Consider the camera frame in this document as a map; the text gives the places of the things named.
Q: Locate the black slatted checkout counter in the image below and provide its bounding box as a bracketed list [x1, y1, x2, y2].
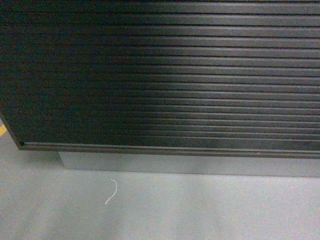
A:
[0, 0, 320, 177]

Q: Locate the white string scrap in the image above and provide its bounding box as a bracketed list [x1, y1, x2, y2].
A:
[104, 178, 118, 205]

